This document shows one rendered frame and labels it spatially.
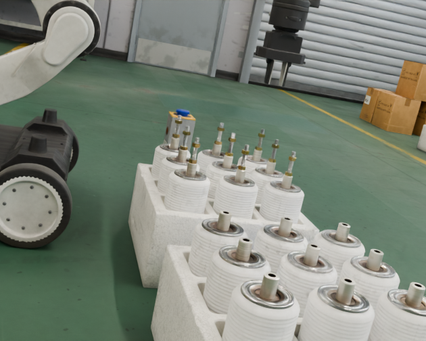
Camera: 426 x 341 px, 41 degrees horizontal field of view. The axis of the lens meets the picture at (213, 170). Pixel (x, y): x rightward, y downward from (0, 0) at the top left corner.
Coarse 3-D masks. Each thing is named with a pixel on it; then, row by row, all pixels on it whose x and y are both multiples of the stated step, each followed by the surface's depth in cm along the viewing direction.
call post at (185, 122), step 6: (168, 114) 168; (168, 120) 166; (174, 120) 162; (186, 120) 163; (192, 120) 164; (168, 126) 165; (174, 126) 163; (180, 126) 163; (192, 126) 164; (168, 132) 164; (174, 132) 163; (180, 132) 164; (192, 132) 164; (168, 138) 164; (180, 138) 164; (180, 144) 165
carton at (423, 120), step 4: (424, 104) 486; (420, 108) 491; (424, 108) 485; (420, 112) 490; (424, 112) 484; (420, 116) 489; (424, 116) 484; (416, 120) 494; (420, 120) 488; (424, 120) 483; (416, 124) 493; (420, 124) 488; (416, 128) 493; (420, 128) 487; (412, 132) 497; (416, 132) 492; (420, 132) 486
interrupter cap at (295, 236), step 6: (264, 228) 102; (270, 228) 103; (276, 228) 104; (270, 234) 100; (276, 234) 101; (294, 234) 103; (300, 234) 104; (282, 240) 99; (288, 240) 99; (294, 240) 99; (300, 240) 100
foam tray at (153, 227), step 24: (144, 168) 152; (144, 192) 140; (144, 216) 136; (168, 216) 122; (192, 216) 124; (216, 216) 127; (144, 240) 131; (168, 240) 124; (192, 240) 125; (312, 240) 132; (144, 264) 127
